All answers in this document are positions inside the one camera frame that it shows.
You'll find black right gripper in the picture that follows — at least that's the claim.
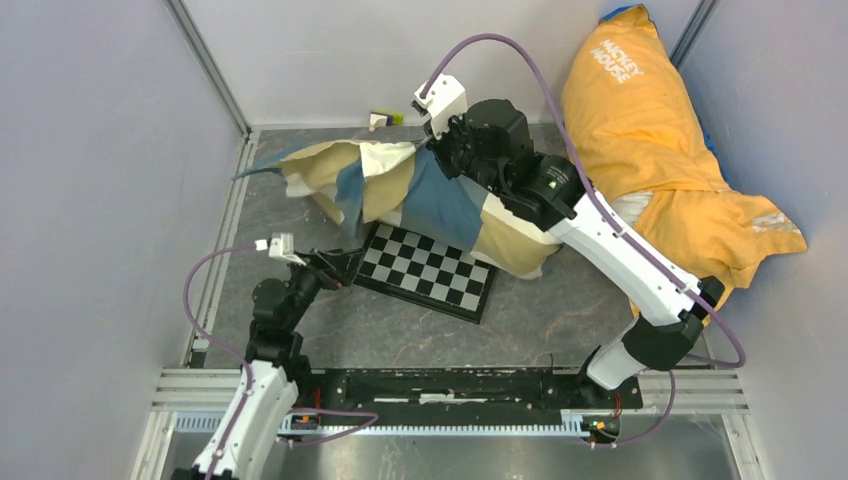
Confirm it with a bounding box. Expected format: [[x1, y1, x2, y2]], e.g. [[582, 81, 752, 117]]
[[423, 105, 508, 198]]

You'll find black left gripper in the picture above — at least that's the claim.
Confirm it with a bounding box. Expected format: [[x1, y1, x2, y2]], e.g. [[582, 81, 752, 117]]
[[283, 247, 364, 330]]

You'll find blue beige checkered pillowcase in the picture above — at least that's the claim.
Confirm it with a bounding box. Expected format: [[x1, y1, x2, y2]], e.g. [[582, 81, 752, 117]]
[[241, 139, 562, 280]]

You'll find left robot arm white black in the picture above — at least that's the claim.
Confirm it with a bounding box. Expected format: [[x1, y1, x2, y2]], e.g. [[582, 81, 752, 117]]
[[171, 239, 364, 479]]

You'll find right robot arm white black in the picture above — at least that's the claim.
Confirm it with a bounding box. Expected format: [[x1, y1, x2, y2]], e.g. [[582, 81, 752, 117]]
[[412, 99, 725, 408]]

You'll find yellow Mickey Mouse pillow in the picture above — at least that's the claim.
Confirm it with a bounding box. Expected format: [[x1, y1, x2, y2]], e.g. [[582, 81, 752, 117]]
[[561, 4, 807, 291]]

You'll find black white checkerboard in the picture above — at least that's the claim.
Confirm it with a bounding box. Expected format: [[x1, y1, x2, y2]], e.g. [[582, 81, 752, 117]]
[[354, 223, 497, 324]]

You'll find small white green block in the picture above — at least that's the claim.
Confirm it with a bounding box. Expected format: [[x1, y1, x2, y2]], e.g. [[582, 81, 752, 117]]
[[368, 110, 404, 132]]

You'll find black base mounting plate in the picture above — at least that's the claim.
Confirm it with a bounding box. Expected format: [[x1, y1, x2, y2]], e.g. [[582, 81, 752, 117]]
[[296, 367, 644, 410]]

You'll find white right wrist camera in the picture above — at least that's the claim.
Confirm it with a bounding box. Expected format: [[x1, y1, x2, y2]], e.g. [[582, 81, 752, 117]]
[[411, 73, 468, 139]]

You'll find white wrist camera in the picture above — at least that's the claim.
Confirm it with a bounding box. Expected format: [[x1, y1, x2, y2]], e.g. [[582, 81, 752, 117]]
[[254, 233, 307, 266], [411, 73, 468, 139]]

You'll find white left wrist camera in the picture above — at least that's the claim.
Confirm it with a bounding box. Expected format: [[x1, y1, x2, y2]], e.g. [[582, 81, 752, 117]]
[[254, 233, 307, 266]]

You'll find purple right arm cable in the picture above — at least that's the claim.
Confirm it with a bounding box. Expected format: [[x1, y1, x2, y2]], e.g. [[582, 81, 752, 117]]
[[420, 33, 748, 370]]

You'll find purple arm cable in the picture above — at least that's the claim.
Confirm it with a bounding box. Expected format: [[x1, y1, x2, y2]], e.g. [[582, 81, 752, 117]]
[[420, 33, 748, 370], [183, 243, 266, 480]]

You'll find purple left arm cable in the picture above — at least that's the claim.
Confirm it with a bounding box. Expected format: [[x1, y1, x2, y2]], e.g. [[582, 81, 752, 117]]
[[183, 243, 266, 480]]

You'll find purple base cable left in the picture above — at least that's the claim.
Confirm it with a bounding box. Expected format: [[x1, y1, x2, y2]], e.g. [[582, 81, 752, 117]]
[[278, 407, 380, 448]]

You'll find aluminium frame rail front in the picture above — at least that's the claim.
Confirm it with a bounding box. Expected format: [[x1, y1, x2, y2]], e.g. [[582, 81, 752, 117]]
[[151, 369, 749, 415]]

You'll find aluminium frame post left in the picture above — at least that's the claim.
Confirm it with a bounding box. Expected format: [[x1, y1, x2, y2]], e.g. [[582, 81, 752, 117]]
[[164, 0, 252, 138]]

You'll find aluminium frame post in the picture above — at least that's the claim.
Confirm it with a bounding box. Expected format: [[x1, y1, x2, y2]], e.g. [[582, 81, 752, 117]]
[[669, 0, 720, 68], [164, 0, 252, 138]]

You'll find aluminium frame post right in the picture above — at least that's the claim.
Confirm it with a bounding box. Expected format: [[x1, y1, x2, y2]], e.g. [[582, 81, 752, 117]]
[[669, 0, 720, 68]]

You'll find white slotted cable duct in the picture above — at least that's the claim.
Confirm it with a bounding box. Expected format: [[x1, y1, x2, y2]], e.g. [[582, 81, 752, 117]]
[[172, 409, 621, 439]]

